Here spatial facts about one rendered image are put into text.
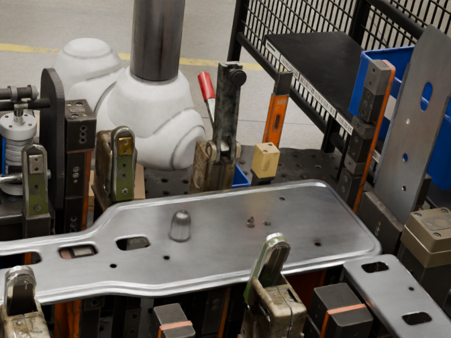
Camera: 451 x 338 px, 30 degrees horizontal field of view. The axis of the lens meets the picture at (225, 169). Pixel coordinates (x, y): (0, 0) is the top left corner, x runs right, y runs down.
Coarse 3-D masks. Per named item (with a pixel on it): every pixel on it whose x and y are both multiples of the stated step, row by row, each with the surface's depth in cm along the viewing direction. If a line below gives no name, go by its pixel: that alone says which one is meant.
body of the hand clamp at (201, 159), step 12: (204, 144) 148; (204, 156) 146; (192, 168) 152; (204, 168) 147; (216, 168) 146; (228, 168) 147; (192, 180) 153; (204, 180) 148; (216, 180) 148; (228, 180) 149; (192, 192) 153
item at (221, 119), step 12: (228, 72) 138; (240, 72) 136; (228, 84) 141; (240, 84) 137; (216, 96) 141; (228, 96) 141; (216, 108) 142; (228, 108) 142; (216, 120) 142; (228, 120) 143; (216, 132) 143; (228, 132) 144; (216, 144) 144; (228, 144) 146; (216, 156) 144; (228, 156) 146
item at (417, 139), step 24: (432, 24) 132; (432, 48) 133; (408, 72) 139; (432, 72) 133; (408, 96) 140; (432, 96) 134; (432, 120) 135; (384, 144) 147; (408, 144) 141; (432, 144) 135; (384, 168) 148; (408, 168) 142; (384, 192) 149; (408, 192) 143; (408, 216) 143
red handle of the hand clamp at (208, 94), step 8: (200, 72) 150; (200, 80) 149; (208, 80) 149; (208, 88) 148; (208, 96) 148; (208, 104) 148; (208, 112) 148; (224, 136) 146; (224, 144) 145; (224, 152) 145
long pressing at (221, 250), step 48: (240, 192) 146; (288, 192) 148; (336, 192) 151; (48, 240) 127; (96, 240) 130; (192, 240) 133; (240, 240) 135; (288, 240) 137; (336, 240) 138; (0, 288) 118; (48, 288) 119; (96, 288) 121; (144, 288) 122; (192, 288) 124
